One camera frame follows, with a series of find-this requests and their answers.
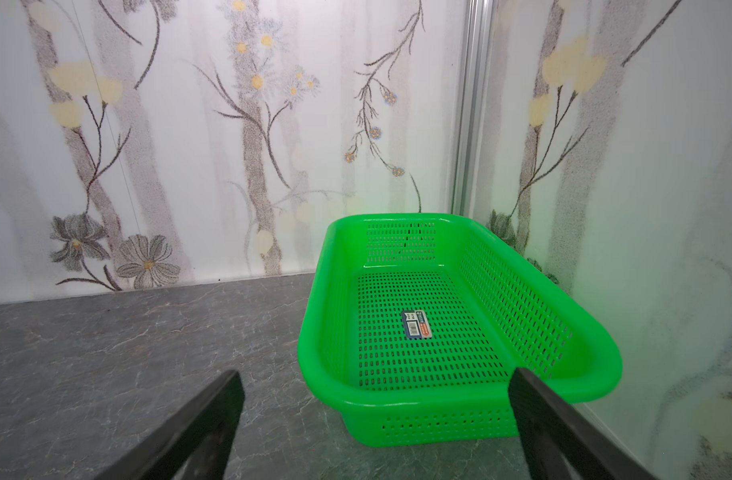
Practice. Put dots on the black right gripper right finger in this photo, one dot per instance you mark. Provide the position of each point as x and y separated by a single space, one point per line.
556 438

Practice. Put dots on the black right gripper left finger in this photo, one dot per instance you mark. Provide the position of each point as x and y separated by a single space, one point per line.
197 439

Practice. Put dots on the green plastic basket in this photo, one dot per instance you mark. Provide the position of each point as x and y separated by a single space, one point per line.
490 312

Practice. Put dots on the small label in basket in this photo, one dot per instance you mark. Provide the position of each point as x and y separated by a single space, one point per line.
416 324

